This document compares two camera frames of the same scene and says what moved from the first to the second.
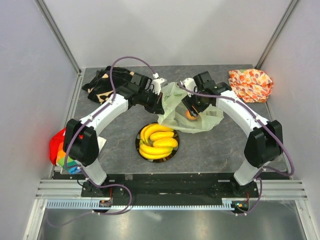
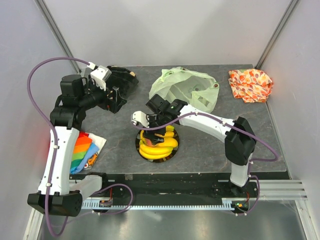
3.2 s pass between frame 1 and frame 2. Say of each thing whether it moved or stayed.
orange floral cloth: stayed
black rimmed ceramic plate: stayed
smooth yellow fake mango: stayed
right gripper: moved
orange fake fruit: moved
